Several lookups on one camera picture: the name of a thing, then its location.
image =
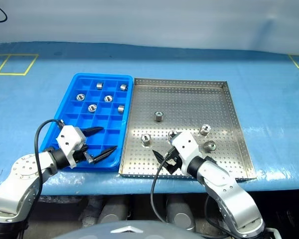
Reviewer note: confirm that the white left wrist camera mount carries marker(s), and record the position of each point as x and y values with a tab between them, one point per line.
68	138

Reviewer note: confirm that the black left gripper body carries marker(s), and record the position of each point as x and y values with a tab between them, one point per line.
81	154

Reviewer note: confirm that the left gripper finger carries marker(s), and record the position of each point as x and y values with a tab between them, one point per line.
92	131
105	153

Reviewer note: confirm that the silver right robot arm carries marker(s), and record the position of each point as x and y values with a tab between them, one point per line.
221	179

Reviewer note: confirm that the grey rounded cylinder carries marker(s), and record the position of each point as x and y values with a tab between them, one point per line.
112	214
180	214

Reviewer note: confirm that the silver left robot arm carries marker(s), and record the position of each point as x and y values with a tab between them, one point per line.
20	174

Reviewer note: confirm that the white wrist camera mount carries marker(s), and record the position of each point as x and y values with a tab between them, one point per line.
187	144
68	138

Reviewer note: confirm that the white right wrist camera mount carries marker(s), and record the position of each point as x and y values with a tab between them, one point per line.
187	144

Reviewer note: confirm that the grey rounded shell with emblem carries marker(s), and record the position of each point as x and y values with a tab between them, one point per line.
102	231

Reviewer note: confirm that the perforated metal tray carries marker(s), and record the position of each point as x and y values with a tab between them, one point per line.
189	104

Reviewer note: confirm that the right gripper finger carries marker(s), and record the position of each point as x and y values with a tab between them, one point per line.
159	157
171	169

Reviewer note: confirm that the blue compartment tray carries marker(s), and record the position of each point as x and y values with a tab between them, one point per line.
99	120

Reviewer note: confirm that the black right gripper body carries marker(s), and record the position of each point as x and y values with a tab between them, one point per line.
174	156

